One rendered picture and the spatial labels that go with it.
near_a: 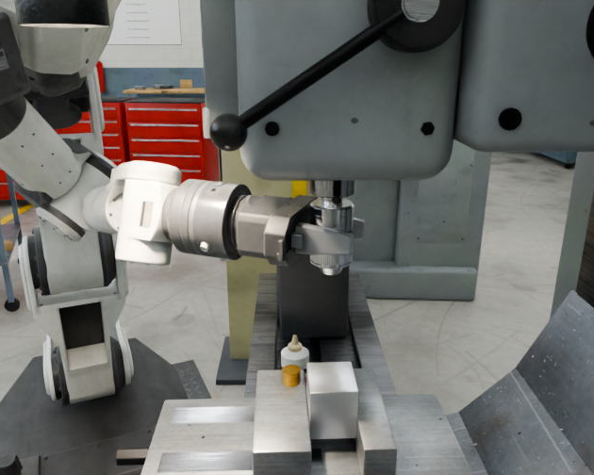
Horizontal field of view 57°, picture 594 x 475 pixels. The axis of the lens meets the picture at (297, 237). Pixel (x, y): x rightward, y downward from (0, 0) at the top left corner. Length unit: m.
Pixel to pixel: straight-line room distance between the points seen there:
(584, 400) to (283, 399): 0.38
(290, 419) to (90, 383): 0.84
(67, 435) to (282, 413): 0.90
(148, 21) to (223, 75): 9.30
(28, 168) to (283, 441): 0.50
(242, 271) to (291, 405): 1.86
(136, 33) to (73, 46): 9.06
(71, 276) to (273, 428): 0.67
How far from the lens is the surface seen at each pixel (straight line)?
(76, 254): 1.16
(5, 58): 0.76
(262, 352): 0.96
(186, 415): 0.71
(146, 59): 9.85
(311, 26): 0.46
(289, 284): 0.94
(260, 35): 0.46
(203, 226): 0.60
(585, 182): 0.86
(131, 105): 5.32
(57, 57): 0.83
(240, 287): 2.50
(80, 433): 1.46
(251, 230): 0.57
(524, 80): 0.48
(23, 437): 1.50
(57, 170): 0.86
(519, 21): 0.47
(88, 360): 1.36
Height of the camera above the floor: 1.42
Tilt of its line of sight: 19 degrees down
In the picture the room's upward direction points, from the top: straight up
